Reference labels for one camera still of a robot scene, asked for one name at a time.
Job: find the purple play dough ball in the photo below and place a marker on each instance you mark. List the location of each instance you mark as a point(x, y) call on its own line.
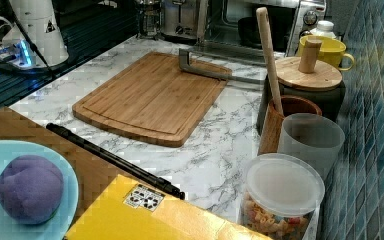
point(31, 189)

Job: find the yellow ceramic mug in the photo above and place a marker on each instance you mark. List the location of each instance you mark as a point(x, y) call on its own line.
point(332, 51)

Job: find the light blue plate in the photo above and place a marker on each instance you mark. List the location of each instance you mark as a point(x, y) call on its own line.
point(56, 227)

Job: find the yellow cereal box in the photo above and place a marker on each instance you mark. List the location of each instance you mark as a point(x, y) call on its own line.
point(129, 210)

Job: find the stainless steel two-slot toaster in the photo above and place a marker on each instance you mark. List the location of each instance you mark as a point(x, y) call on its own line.
point(180, 18)

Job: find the bamboo cutting board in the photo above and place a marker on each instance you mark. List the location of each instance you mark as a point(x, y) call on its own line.
point(152, 100)

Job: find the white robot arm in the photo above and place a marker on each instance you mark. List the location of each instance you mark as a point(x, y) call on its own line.
point(30, 35)

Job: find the brown wooden utensil holder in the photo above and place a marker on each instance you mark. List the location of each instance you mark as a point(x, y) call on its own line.
point(271, 127)

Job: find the frosted translucent plastic cup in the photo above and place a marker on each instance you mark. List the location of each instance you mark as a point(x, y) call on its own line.
point(312, 138)

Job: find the stainless steel toaster oven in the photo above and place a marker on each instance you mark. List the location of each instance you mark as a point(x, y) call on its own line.
point(234, 23)

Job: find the plastic pasta container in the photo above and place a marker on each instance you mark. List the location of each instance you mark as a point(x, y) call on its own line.
point(281, 193)

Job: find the white lidded spice bottle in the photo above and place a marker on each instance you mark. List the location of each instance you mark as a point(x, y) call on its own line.
point(324, 28)

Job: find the wooden rolling pin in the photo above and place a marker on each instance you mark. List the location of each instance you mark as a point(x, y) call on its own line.
point(268, 53)

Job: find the wooden serving tray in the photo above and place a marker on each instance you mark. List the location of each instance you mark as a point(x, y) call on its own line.
point(93, 173)

